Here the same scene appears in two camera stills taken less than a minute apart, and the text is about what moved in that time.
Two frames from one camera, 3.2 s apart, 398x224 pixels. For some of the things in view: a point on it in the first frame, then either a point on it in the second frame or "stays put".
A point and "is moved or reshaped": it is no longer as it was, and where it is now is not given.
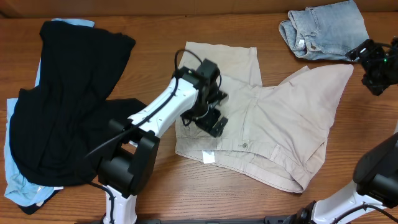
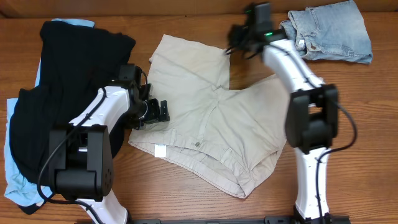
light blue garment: [18, 185] stays put
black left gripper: [211, 125] to [154, 111]
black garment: [60, 129] stays put
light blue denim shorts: [329, 31] stays put
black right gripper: [360, 52] to [237, 35]
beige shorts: [275, 135] is moved or reshaped
